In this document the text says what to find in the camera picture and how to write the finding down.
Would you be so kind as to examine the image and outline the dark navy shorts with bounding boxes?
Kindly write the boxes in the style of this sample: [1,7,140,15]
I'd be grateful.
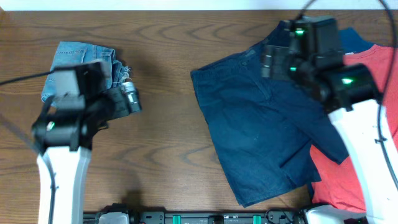
[191,22,348,207]

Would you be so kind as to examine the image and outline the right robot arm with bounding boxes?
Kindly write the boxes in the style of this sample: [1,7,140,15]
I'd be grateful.
[262,14,397,223]

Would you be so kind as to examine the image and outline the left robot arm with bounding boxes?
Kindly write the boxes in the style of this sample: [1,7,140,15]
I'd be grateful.
[32,60,141,223]

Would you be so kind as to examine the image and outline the blue t-shirt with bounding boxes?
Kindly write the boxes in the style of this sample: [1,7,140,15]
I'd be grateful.
[339,27,374,54]

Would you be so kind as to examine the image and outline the red t-shirt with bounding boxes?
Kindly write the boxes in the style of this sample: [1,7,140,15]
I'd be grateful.
[310,45,397,213]

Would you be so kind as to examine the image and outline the folded light blue denim shorts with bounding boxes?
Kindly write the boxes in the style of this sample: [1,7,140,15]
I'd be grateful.
[50,42,137,91]

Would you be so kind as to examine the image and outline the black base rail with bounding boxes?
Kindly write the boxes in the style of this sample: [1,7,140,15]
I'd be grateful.
[83,203,308,224]

